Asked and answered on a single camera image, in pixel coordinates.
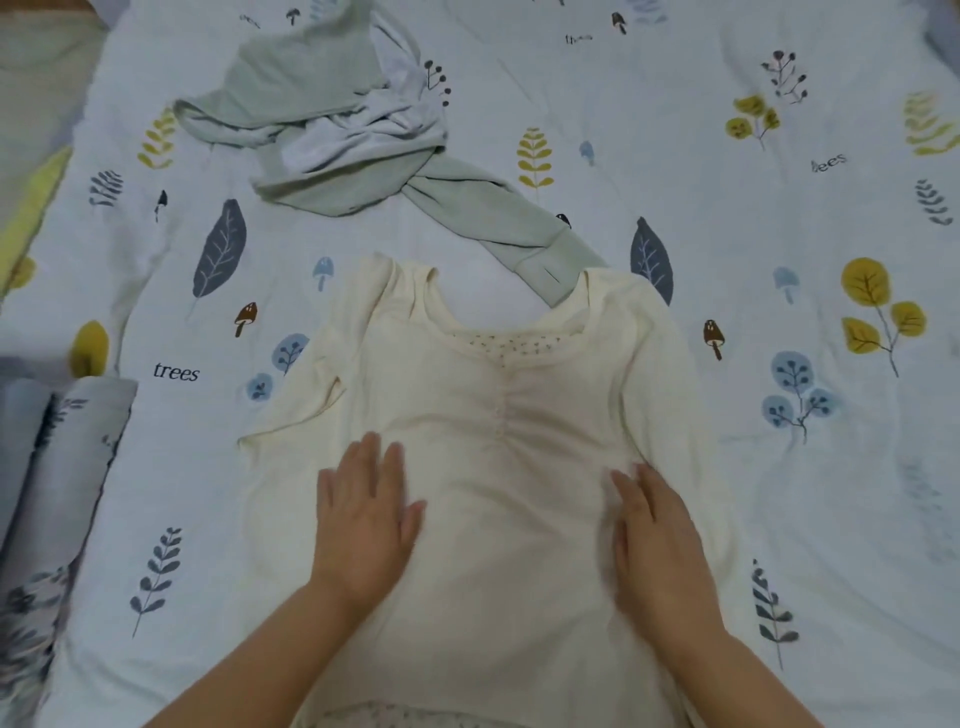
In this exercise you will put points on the person's right hand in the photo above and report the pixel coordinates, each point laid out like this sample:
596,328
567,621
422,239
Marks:
660,563

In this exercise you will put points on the sage green zip jacket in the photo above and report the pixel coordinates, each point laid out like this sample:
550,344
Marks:
345,90

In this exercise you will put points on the person's left forearm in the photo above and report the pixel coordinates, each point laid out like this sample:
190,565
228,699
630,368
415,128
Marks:
255,675

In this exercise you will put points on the bed with leaf print bedding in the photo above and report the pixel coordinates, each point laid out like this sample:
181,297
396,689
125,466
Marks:
840,495

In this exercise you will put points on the cream long-sleeve top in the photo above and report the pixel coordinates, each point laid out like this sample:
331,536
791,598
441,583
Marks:
495,450

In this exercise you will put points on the person's left hand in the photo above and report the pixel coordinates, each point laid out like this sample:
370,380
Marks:
360,525

